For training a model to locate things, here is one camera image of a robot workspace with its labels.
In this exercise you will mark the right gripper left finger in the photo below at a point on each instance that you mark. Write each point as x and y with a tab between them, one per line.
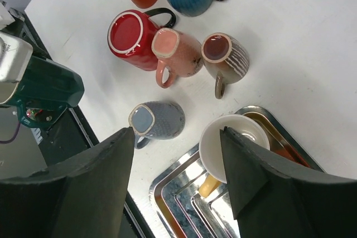
69	188

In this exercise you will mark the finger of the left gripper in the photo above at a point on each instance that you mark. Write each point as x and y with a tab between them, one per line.
15	56

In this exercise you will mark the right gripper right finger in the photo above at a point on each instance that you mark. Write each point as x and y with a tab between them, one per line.
272	196

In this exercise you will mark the dark green mug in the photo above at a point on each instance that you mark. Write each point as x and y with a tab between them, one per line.
46	90

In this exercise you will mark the yellow mug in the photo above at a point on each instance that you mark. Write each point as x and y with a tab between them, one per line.
210	147

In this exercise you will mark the grey-blue mug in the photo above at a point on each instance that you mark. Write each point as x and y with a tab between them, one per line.
159	120

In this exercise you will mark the red mug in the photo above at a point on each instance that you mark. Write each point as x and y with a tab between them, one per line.
131	33

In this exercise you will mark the brown striped mug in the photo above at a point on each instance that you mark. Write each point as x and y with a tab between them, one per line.
225	59

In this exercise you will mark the pink mug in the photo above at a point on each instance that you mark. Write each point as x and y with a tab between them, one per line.
178	54

